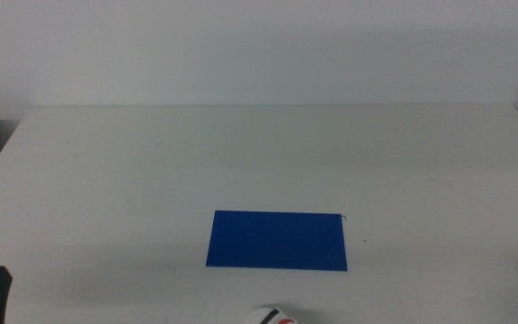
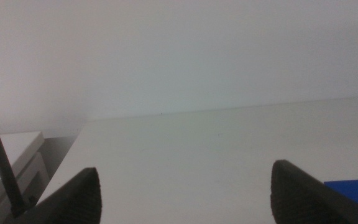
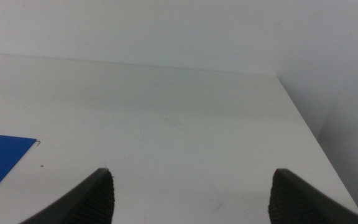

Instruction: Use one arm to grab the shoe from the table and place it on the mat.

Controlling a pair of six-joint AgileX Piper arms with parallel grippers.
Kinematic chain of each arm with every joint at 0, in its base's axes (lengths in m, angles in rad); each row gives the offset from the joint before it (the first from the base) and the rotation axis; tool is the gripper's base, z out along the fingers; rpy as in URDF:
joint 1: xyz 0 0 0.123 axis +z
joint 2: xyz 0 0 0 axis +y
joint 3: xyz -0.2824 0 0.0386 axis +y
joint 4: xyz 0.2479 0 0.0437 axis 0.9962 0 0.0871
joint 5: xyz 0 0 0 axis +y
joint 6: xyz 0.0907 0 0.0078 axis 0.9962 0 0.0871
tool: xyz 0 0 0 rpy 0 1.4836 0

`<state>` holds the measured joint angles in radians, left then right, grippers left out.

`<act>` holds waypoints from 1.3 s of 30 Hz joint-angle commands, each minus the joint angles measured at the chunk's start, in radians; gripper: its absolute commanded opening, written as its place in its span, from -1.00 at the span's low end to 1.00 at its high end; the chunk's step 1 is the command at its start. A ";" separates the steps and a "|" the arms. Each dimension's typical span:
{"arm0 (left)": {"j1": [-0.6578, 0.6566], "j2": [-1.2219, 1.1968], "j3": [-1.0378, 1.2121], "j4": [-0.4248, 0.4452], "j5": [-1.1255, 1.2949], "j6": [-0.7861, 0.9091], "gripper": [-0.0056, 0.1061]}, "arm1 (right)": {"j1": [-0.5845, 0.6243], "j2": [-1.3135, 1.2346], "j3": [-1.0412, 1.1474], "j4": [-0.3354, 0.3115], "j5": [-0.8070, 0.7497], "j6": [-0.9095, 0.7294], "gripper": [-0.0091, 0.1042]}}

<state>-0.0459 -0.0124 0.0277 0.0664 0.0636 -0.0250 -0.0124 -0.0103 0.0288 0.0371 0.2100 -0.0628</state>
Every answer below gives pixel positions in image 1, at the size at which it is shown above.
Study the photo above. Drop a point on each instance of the blue rectangular mat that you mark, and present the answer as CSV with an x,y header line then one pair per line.
x,y
277,240

